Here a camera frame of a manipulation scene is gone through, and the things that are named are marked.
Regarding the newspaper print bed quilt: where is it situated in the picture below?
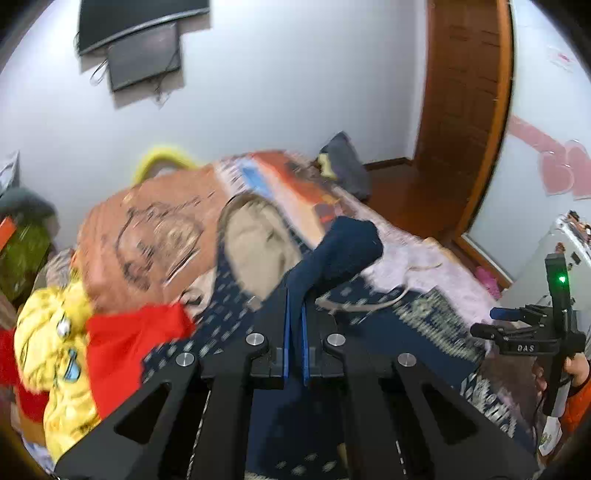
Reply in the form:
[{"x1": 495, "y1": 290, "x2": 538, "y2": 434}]
[{"x1": 43, "y1": 149, "x2": 509, "y2": 324}]

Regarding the small black wall monitor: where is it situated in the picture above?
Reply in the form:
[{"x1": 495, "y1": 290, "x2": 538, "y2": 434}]
[{"x1": 106, "y1": 23, "x2": 181, "y2": 91}]

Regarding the dark red plush garment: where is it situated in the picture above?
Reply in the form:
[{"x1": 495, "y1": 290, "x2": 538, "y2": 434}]
[{"x1": 0, "y1": 329, "x2": 49, "y2": 423}]

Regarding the brown wooden door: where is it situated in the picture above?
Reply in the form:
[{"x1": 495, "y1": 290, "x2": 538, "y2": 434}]
[{"x1": 415, "y1": 1, "x2": 513, "y2": 241}]

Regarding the white sliding wardrobe door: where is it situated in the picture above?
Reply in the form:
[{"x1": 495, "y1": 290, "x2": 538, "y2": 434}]
[{"x1": 465, "y1": 1, "x2": 590, "y2": 280}]

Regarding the dark blue bag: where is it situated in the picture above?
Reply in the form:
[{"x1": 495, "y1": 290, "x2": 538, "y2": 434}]
[{"x1": 318, "y1": 131, "x2": 372, "y2": 201}]

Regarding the orange right sleeve forearm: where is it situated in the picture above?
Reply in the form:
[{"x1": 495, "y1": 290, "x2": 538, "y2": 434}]
[{"x1": 560, "y1": 373, "x2": 591, "y2": 436}]

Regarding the orange box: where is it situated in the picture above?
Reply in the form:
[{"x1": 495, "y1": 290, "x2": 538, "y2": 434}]
[{"x1": 0, "y1": 217, "x2": 16, "y2": 251}]

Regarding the person right hand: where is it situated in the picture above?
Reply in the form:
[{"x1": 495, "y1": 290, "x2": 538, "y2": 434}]
[{"x1": 532, "y1": 353, "x2": 590, "y2": 392}]

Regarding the navy patterned hooded sweater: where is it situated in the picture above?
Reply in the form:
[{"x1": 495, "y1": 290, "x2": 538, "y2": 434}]
[{"x1": 141, "y1": 193, "x2": 534, "y2": 479}]

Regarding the green patterned box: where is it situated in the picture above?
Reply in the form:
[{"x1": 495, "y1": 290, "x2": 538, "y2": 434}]
[{"x1": 1, "y1": 223, "x2": 51, "y2": 302}]

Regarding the yellow cartoon fleece blanket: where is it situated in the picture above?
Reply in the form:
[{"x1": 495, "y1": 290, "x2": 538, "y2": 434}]
[{"x1": 14, "y1": 276, "x2": 100, "y2": 461}]

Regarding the yellow round object behind bed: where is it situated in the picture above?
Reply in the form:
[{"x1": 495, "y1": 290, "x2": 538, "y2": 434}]
[{"x1": 131, "y1": 146, "x2": 204, "y2": 186}]

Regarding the large black wall television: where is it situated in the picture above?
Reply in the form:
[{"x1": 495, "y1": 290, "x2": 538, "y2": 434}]
[{"x1": 77, "y1": 0, "x2": 211, "y2": 55}]

